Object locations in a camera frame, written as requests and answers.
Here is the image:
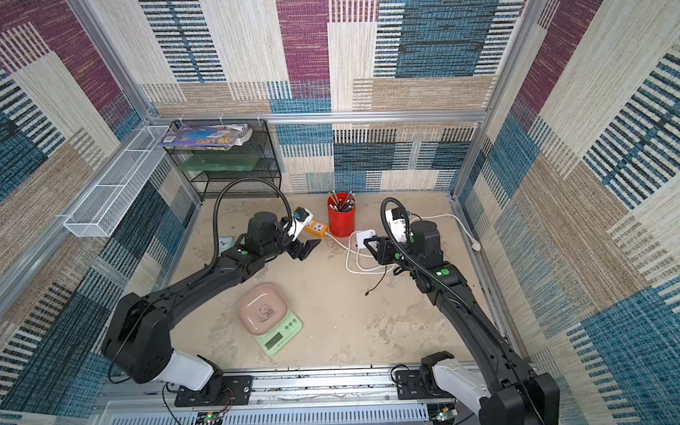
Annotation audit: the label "orange power strip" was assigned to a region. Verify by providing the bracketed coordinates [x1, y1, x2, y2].
[304, 219, 329, 238]

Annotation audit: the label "pink panda scale bowl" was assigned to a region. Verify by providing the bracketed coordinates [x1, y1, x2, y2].
[237, 283, 289, 336]

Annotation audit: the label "small teal square clock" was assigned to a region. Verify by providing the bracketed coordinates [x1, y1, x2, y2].
[218, 237, 235, 254]

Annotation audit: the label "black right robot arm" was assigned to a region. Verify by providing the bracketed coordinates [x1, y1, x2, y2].
[364, 198, 561, 424]

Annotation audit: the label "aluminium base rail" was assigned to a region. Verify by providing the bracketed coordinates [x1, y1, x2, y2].
[88, 363, 480, 424]

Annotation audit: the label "colourful magazine on shelf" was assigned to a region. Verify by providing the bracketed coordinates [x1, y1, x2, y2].
[158, 124, 253, 151]

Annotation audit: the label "pencils in cup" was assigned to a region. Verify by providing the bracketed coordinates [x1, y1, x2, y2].
[329, 191, 356, 213]

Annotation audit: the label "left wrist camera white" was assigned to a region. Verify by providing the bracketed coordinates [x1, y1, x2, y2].
[287, 207, 313, 241]

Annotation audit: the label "black usb charging cable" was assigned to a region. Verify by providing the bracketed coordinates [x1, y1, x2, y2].
[364, 262, 390, 297]

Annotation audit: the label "white power strip cord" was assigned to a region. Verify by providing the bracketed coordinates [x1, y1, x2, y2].
[325, 213, 483, 276]

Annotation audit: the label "green electronic kitchen scale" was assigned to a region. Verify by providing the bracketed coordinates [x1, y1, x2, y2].
[255, 310, 303, 356]

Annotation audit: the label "red pencil cup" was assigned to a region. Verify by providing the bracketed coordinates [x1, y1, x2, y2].
[327, 198, 356, 237]

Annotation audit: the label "black wire mesh shelf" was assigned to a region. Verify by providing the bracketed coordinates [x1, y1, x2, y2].
[162, 119, 282, 200]

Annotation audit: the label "white wire mesh basket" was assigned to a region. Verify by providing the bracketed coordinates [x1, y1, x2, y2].
[64, 126, 168, 238]

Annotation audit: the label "white usb charger adapter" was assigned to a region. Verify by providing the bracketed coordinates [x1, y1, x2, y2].
[355, 229, 376, 250]

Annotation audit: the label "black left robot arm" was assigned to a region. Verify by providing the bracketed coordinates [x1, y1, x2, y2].
[101, 202, 319, 391]

